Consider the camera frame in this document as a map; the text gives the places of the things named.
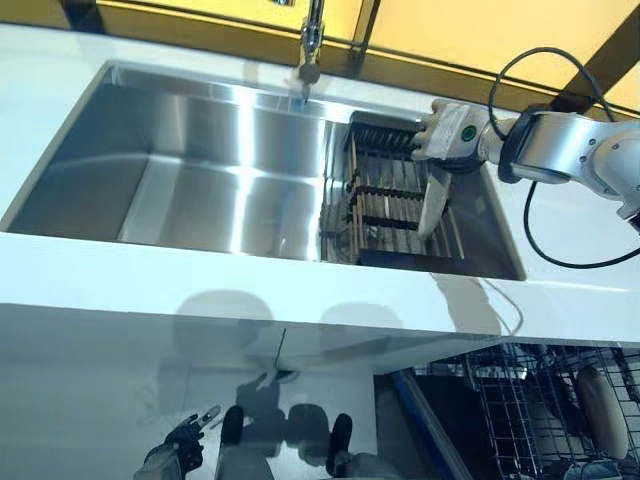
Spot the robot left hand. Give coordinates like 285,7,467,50
162,404,222,464

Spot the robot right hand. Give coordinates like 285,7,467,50
412,98,494,174

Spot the cream ceramic plate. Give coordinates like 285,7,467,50
574,365,629,461
417,167,451,240

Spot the black built-in dishwasher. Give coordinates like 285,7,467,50
372,344,640,480

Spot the black sink drying rack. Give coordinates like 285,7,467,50
344,110,466,266

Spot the white cabinet door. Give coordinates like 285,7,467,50
275,327,501,374
0,314,286,401

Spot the chrome gooseneck kitchen faucet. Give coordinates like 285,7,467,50
269,0,326,101

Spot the stainless steel sink basin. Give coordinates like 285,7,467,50
0,59,527,280

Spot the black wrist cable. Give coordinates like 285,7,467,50
488,47,640,269

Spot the dark wire dishwasher rack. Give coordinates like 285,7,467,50
424,344,640,480

